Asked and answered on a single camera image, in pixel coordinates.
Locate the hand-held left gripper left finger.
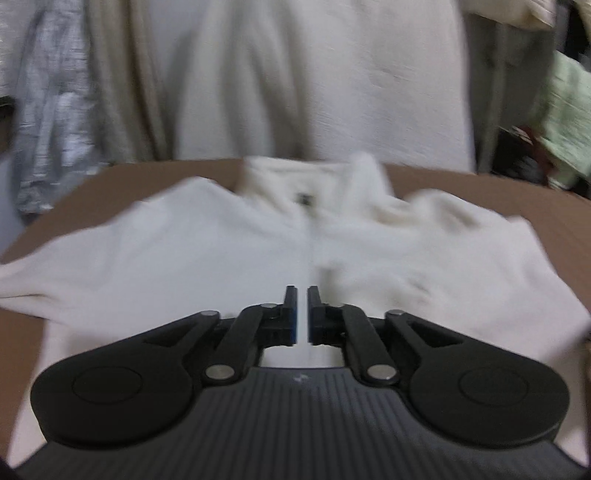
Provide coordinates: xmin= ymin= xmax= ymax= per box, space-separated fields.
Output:
xmin=142 ymin=285 xmax=299 ymax=385

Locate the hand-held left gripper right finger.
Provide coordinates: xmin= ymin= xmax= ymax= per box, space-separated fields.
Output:
xmin=307 ymin=285 xmax=464 ymax=387

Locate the white collared shirt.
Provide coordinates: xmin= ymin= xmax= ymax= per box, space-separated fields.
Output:
xmin=0 ymin=154 xmax=591 ymax=468

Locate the white hanging cloth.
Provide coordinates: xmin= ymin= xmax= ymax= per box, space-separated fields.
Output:
xmin=173 ymin=0 xmax=477 ymax=172

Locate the dark clutter pile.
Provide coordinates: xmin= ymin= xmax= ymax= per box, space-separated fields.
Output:
xmin=490 ymin=124 xmax=557 ymax=188

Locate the beige hanging cloth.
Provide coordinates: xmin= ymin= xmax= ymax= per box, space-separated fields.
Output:
xmin=87 ymin=0 xmax=185 ymax=165

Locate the light green cloth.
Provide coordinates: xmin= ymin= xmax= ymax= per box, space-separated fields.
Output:
xmin=539 ymin=50 xmax=591 ymax=191

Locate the cream cloth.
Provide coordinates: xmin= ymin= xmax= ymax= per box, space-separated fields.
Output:
xmin=462 ymin=0 xmax=561 ymax=32

